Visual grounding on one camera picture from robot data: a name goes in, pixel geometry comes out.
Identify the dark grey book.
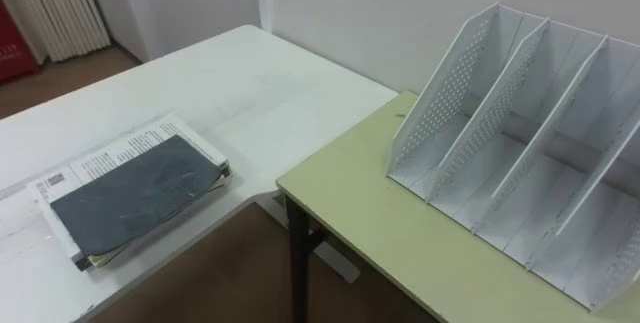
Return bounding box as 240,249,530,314
49,134,225,258

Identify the red cabinet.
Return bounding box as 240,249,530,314
0,0,41,84

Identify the white printed book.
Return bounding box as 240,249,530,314
29,114,232,272

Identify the white perforated file rack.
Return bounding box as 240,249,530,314
385,1,640,314

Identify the white desk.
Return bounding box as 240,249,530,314
0,24,400,323

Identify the green table with black legs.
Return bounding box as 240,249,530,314
275,90,640,323

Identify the white radiator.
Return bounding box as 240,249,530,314
0,0,113,63

